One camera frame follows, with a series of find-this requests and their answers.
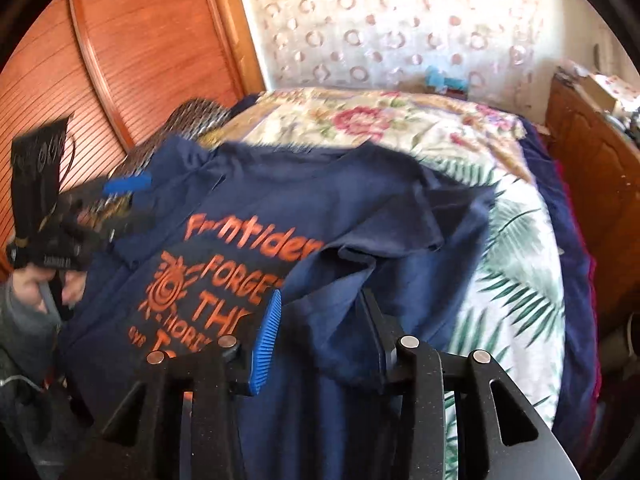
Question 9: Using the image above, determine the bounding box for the wooden wardrobe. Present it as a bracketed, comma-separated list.
[0, 0, 267, 273]

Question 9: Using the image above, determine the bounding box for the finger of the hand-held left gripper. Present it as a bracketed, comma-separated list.
[70, 204, 157, 248]
[62, 173, 153, 207]

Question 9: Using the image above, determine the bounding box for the blue toy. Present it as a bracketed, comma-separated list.
[424, 65, 469, 95]

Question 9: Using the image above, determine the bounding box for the floral quilt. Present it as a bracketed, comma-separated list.
[212, 87, 535, 185]

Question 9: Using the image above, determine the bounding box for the wooden cabinet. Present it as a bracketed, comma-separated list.
[542, 72, 640, 333]

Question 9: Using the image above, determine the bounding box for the leaf print blanket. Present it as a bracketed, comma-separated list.
[430, 157, 568, 466]

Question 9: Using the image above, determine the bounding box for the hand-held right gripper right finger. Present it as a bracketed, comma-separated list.
[360, 287, 583, 480]

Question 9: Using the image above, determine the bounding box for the plain navy blanket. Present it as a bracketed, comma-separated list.
[520, 119, 602, 443]

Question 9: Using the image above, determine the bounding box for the circle pattern curtain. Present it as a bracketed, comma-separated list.
[231, 0, 618, 98]

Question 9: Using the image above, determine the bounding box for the cardboard box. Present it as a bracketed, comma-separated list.
[574, 72, 632, 117]

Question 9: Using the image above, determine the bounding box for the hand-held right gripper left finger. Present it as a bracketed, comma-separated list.
[60, 290, 284, 480]

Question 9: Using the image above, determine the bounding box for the person's left forearm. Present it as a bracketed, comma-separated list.
[0, 280, 63, 353]

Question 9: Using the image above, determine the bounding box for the navy printed t-shirt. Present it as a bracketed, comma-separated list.
[56, 135, 499, 480]

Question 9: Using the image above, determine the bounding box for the dark patterned pillow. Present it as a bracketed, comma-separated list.
[121, 97, 235, 181]

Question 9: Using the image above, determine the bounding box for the person's dark clothing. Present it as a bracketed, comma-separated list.
[0, 330, 96, 466]

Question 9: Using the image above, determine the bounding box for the person's left hand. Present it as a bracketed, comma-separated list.
[9, 262, 90, 313]

